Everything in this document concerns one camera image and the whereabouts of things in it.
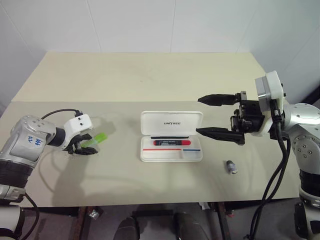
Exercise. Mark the white open pencil case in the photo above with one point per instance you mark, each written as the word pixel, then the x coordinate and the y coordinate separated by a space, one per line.
pixel 171 155

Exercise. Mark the dark rounded shape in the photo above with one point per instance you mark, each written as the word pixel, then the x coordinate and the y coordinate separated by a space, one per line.
pixel 130 229

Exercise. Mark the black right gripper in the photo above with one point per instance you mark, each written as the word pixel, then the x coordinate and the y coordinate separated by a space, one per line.
pixel 248 115

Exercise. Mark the red marker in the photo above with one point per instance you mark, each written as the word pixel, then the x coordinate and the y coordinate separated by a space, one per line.
pixel 172 143

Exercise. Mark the green marker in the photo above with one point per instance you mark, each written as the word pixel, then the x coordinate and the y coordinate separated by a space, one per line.
pixel 99 138

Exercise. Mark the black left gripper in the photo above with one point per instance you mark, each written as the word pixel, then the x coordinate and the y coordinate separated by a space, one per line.
pixel 72 145

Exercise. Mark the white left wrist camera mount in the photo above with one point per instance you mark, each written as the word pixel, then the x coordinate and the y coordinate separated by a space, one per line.
pixel 78 124

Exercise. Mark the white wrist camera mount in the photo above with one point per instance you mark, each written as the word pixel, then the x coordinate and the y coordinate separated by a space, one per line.
pixel 275 85
pixel 78 124

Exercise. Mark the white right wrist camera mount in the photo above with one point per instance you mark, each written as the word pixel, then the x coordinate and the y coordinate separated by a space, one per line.
pixel 275 85

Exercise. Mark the dark metal table leg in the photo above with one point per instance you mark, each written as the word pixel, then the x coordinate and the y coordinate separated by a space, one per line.
pixel 78 222
pixel 223 221

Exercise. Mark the small grey capped marker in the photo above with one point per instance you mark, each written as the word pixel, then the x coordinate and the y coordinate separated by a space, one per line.
pixel 231 167

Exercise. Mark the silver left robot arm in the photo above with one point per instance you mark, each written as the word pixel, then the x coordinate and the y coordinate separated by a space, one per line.
pixel 23 147

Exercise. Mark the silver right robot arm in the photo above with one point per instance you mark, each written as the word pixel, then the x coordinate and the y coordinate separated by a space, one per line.
pixel 306 117

